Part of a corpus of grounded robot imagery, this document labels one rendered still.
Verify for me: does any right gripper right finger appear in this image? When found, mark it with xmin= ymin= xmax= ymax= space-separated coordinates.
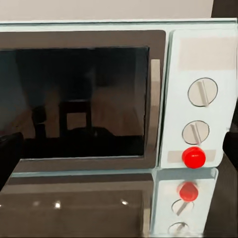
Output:
xmin=222 ymin=132 xmax=238 ymax=172

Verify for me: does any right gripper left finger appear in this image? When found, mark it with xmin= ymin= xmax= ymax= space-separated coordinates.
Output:
xmin=0 ymin=132 xmax=26 ymax=191

